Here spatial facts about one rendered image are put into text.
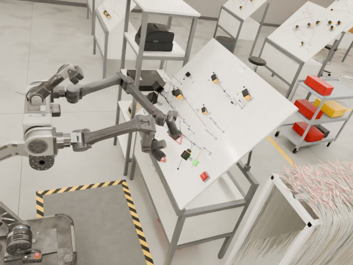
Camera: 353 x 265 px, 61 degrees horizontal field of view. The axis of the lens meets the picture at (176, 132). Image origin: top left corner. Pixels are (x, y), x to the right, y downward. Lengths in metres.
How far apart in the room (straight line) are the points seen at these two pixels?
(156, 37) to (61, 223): 1.79
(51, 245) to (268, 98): 1.96
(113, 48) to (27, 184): 2.66
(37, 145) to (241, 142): 1.24
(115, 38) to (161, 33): 2.38
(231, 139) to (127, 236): 1.45
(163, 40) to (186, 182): 1.31
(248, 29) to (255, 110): 5.81
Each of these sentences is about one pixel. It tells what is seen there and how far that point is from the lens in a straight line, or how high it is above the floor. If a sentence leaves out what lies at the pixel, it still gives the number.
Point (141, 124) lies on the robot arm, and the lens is 1.47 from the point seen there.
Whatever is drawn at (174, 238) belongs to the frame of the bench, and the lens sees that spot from 2.41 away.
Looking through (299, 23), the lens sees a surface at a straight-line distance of 6.63.
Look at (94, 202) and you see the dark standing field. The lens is 3.24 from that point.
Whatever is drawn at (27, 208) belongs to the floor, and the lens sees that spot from 3.26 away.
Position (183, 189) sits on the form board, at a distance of 2.17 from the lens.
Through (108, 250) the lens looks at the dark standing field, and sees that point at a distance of 2.92.
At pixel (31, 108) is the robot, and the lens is 1.76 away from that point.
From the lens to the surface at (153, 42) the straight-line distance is 2.79.
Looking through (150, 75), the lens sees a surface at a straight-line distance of 3.14.
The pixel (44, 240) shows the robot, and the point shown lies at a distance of 2.70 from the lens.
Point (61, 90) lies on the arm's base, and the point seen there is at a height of 1.47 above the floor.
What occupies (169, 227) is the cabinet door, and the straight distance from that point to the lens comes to 2.47.
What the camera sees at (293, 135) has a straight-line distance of 4.90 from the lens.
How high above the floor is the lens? 2.47
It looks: 35 degrees down
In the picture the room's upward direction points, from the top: 13 degrees clockwise
